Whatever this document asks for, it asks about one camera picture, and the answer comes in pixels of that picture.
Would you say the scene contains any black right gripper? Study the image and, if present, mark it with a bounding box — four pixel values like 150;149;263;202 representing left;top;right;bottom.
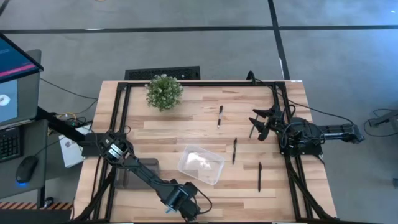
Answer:
248;105;285;141

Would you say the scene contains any thin dark grey pen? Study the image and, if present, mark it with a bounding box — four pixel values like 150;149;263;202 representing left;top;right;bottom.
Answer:
248;114;259;140

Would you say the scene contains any clear plastic bin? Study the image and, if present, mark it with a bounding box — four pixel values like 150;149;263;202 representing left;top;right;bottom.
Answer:
178;144;226;186

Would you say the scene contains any grey tinted plastic bin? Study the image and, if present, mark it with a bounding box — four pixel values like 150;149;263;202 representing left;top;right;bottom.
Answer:
114;157;161;190

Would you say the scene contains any green potted plant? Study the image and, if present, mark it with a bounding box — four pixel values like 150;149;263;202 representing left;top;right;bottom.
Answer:
145;73;184;112

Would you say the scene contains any black floor vent grille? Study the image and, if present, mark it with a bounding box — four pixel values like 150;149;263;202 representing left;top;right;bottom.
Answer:
124;65;201;81

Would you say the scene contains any white cardboard box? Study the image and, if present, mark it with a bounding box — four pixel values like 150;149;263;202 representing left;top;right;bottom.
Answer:
58;124;86;169

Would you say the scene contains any black panel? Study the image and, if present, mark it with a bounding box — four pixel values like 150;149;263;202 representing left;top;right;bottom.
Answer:
0;208;73;224

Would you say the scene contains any black computer mouse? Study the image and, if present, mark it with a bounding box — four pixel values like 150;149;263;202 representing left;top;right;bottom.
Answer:
15;155;40;187

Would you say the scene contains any grey desk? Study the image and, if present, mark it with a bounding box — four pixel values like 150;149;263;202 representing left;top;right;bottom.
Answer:
0;119;49;200

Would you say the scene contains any black keyboard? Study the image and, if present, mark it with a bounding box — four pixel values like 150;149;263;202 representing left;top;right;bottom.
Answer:
0;126;23;163

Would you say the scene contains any grey monitor with light screen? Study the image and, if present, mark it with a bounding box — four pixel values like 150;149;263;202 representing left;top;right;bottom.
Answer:
0;49;42;127

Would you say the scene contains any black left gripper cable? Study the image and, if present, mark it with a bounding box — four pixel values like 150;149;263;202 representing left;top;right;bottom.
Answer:
192;185;214;216

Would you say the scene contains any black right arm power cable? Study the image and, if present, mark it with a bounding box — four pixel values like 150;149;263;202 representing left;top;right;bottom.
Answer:
246;70;355;126

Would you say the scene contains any black aluminium table frame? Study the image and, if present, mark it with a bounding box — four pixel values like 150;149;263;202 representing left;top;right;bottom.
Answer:
73;80;340;223

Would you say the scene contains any black stand with cables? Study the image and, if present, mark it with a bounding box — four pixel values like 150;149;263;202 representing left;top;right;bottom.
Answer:
363;108;398;138

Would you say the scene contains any thin black floor cable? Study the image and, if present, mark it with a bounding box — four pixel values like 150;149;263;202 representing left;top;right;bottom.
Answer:
39;77;99;101

